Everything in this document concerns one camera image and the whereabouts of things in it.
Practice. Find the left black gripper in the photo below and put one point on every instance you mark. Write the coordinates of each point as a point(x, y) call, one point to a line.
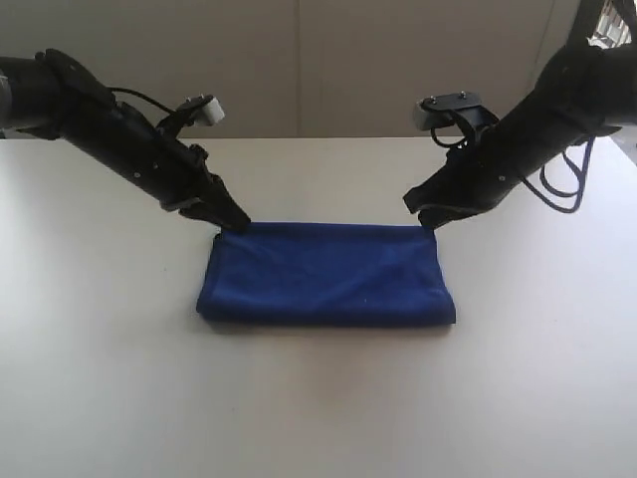
point(170, 171)

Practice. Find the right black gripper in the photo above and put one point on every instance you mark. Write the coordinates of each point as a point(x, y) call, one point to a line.
point(477, 177)

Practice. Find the blue towel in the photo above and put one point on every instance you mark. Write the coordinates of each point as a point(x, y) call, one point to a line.
point(294, 274)

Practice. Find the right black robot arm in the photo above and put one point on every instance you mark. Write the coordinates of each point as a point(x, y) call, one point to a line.
point(584, 92)

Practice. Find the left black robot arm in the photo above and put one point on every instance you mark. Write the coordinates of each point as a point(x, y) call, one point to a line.
point(52, 96)

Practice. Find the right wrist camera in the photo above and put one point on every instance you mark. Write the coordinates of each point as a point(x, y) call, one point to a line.
point(436, 111)

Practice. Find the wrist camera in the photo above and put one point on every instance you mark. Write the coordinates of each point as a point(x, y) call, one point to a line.
point(436, 111)
point(204, 110)

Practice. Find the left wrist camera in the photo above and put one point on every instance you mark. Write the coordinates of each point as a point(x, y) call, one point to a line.
point(204, 110)

